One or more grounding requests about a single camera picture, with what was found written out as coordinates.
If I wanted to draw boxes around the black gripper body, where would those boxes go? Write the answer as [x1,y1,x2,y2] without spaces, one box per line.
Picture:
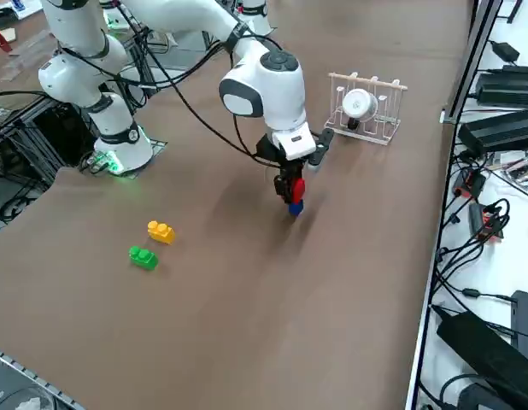
[255,134,311,173]

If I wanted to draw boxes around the red wooden cube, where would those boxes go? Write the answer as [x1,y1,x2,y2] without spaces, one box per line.
[290,177,308,204]

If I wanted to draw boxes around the white ceramic cup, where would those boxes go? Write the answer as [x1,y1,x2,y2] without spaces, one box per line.
[342,88,380,121]

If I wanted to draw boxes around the yellow plastic building brick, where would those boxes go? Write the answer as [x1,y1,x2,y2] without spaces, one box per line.
[147,220,177,245]

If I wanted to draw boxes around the green plastic building brick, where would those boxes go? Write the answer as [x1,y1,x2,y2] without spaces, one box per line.
[128,245,160,272]

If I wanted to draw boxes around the red circuit board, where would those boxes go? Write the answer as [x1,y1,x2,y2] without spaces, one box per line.
[454,167,488,200]

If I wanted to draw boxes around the slim black adapter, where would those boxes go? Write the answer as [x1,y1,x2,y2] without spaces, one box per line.
[467,202,486,237]

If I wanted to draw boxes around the white device with green light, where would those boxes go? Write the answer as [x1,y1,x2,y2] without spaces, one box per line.
[102,3,131,32]

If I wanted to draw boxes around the orange circuit board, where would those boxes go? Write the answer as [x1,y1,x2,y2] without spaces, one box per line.
[480,212,511,245]

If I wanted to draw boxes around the long black power supply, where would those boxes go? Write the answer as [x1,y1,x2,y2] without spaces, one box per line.
[457,108,528,155]

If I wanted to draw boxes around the clear plastic packet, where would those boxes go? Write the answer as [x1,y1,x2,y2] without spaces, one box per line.
[501,151,528,191]

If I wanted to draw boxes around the large black power brick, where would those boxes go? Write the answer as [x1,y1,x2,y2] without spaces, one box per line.
[436,310,528,405]

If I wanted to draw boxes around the black ribbed power supply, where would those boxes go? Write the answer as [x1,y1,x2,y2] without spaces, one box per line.
[475,63,528,108]

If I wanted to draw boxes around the small black power adapter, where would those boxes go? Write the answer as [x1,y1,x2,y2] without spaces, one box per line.
[489,40,521,63]

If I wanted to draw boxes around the clear acrylic shelf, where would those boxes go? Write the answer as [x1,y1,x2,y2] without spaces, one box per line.
[0,29,56,82]

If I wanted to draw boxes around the black box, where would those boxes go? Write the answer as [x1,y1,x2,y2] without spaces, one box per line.
[510,290,528,355]

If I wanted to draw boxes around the black rounded adapter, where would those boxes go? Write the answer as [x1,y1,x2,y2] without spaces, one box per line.
[455,382,507,410]

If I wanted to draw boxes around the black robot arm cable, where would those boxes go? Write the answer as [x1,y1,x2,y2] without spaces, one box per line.
[114,0,286,166]

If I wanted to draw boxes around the white wire cup rack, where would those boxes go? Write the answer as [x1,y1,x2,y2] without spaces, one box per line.
[323,72,408,147]

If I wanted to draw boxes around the black table edge rail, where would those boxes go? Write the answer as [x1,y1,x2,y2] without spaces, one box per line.
[403,0,504,410]

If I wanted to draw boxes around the black cable with ferrite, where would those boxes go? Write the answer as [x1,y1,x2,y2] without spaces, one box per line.
[432,272,515,308]

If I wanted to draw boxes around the black metal frame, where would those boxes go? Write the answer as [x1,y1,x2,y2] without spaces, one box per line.
[0,91,98,189]

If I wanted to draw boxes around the grey metal rail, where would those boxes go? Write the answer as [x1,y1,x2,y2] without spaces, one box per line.
[0,344,85,410]

